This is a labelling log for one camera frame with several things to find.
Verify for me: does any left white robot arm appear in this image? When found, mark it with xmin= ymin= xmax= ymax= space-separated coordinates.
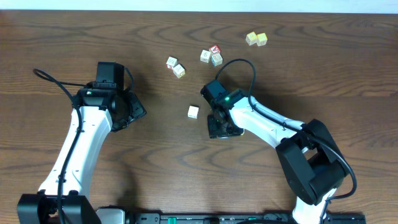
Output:
xmin=17 ymin=62 xmax=146 ymax=223

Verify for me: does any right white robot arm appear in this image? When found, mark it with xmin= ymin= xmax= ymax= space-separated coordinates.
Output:
xmin=200 ymin=80 xmax=349 ymax=223

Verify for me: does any plain white wooden block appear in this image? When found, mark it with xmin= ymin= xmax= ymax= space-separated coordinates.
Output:
xmin=187 ymin=106 xmax=199 ymax=119

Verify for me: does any white block red print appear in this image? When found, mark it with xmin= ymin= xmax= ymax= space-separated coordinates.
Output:
xmin=166 ymin=57 xmax=178 ymax=70

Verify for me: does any white block yellow edge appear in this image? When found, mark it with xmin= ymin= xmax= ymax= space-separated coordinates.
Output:
xmin=173 ymin=64 xmax=186 ymax=78

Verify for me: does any blue edged letter block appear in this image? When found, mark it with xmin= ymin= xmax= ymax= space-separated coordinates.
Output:
xmin=211 ymin=53 xmax=223 ymax=67

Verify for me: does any white block centre cluster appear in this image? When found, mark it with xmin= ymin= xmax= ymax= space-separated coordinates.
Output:
xmin=200 ymin=50 xmax=211 ymax=63

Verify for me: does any red letter A block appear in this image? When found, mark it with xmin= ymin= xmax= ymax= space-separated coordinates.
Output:
xmin=209 ymin=45 xmax=221 ymax=55

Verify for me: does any yellow block left of pair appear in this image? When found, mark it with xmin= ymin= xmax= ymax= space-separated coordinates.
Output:
xmin=246 ymin=32 xmax=257 ymax=45

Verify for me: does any yellow block of pair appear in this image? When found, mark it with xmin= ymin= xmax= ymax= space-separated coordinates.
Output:
xmin=246 ymin=32 xmax=257 ymax=45
xmin=256 ymin=32 xmax=268 ymax=47

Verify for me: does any yellow block right of pair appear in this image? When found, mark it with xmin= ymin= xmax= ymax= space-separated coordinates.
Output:
xmin=256 ymin=32 xmax=268 ymax=47

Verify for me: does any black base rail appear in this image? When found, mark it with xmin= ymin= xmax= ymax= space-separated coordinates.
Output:
xmin=125 ymin=212 xmax=366 ymax=224

